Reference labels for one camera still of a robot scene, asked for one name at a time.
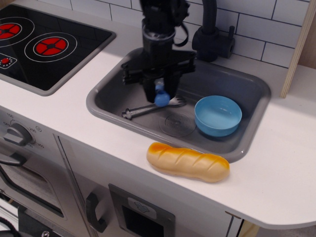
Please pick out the blue plastic bowl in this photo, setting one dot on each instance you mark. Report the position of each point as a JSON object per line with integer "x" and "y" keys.
{"x": 217, "y": 116}

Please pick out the blue handled grey spoon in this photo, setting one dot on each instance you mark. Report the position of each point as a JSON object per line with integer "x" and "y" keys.
{"x": 162, "y": 98}

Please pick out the grey oven door handle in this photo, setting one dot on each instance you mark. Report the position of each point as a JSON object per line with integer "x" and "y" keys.
{"x": 14, "y": 159}

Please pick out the grey sink drain cover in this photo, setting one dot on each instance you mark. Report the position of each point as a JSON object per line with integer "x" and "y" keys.
{"x": 177, "y": 125}

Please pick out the black toy faucet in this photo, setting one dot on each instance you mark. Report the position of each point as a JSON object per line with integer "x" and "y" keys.
{"x": 208, "y": 43}

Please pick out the toy bread loaf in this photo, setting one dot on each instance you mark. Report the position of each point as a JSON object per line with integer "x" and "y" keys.
{"x": 187, "y": 163}

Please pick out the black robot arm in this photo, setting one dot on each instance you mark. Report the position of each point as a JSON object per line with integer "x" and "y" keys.
{"x": 163, "y": 16}

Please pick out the grey dispenser panel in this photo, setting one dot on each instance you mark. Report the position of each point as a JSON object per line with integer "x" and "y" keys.
{"x": 140, "y": 217}

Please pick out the grey plastic fork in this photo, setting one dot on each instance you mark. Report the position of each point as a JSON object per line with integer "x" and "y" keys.
{"x": 177, "y": 101}

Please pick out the grey oven knob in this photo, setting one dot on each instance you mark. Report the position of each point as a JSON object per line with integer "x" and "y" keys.
{"x": 17, "y": 135}

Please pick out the light wooden side post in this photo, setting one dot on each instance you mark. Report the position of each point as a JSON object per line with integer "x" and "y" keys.
{"x": 299, "y": 47}

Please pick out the black toy stovetop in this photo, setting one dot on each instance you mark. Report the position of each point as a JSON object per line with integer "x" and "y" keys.
{"x": 40, "y": 52}

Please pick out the grey cabinet door handle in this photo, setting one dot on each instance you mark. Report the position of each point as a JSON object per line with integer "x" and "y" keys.
{"x": 91, "y": 203}

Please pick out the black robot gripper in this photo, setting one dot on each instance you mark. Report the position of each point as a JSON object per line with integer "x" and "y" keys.
{"x": 157, "y": 59}

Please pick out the grey sink basin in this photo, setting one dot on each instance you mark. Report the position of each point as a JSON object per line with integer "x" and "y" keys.
{"x": 110, "y": 97}

